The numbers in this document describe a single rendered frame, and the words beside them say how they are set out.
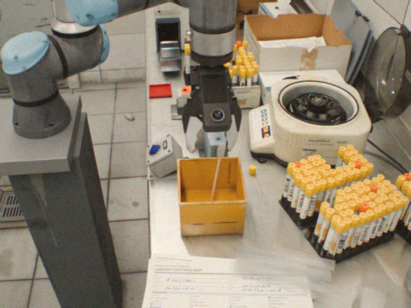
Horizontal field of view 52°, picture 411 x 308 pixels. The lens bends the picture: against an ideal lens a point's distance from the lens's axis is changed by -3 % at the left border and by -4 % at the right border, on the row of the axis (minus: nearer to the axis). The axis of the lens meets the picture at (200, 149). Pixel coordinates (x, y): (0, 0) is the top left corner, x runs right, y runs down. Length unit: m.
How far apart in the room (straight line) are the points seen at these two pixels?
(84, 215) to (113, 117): 1.55
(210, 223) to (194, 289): 0.14
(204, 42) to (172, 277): 0.43
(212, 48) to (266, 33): 0.84
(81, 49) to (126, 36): 1.88
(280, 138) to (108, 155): 1.59
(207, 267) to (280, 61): 0.69
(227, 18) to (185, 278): 0.47
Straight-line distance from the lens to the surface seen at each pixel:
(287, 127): 1.02
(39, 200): 1.27
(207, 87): 0.72
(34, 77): 1.08
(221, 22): 0.68
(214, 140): 0.98
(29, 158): 1.10
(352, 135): 1.04
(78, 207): 1.27
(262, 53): 1.28
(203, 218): 0.87
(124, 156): 2.47
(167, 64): 1.39
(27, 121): 1.14
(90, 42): 1.12
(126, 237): 2.06
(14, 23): 2.99
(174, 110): 1.23
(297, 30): 1.55
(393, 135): 1.27
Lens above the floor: 1.58
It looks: 40 degrees down
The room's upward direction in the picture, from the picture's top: straight up
